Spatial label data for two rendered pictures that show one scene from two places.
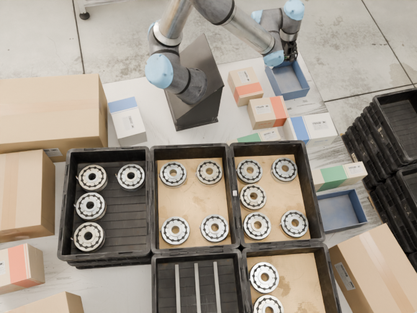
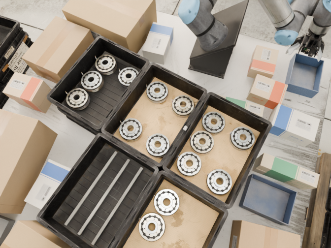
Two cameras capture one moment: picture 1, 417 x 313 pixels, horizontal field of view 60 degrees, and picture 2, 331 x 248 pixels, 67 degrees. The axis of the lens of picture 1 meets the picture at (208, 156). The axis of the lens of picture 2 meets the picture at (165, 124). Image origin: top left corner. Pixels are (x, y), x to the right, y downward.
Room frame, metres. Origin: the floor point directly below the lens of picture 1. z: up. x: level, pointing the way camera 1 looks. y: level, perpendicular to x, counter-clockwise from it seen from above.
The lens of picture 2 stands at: (0.17, -0.32, 1.91)
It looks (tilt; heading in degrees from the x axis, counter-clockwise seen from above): 69 degrees down; 48
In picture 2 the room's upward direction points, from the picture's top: 4 degrees counter-clockwise
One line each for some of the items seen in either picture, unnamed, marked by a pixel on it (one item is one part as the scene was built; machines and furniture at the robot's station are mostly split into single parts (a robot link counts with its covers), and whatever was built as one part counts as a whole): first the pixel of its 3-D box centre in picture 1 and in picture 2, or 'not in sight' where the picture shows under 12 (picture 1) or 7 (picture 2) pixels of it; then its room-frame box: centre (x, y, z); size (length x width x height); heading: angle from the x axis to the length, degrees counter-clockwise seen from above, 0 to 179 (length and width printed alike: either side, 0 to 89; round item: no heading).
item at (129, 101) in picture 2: (192, 199); (156, 115); (0.43, 0.03, 0.87); 0.40 x 0.30 x 0.11; 13
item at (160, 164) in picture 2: (192, 195); (155, 111); (0.43, 0.03, 0.92); 0.40 x 0.30 x 0.02; 13
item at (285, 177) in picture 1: (285, 169); (242, 137); (0.62, -0.31, 0.86); 0.10 x 0.10 x 0.01
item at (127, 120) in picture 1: (127, 121); (158, 43); (0.78, 0.38, 0.75); 0.20 x 0.12 x 0.09; 28
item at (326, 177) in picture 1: (335, 175); (286, 170); (0.66, -0.54, 0.79); 0.24 x 0.06 x 0.06; 111
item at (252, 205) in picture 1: (253, 196); (202, 141); (0.48, -0.19, 0.86); 0.10 x 0.10 x 0.01
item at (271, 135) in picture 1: (252, 143); (237, 108); (0.78, -0.19, 0.73); 0.24 x 0.06 x 0.06; 118
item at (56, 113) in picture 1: (54, 120); (112, 17); (0.70, 0.66, 0.80); 0.40 x 0.30 x 0.20; 106
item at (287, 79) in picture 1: (286, 78); (303, 75); (1.17, -0.32, 0.74); 0.20 x 0.15 x 0.07; 24
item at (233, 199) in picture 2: (274, 190); (218, 145); (0.50, -0.26, 0.92); 0.40 x 0.30 x 0.02; 13
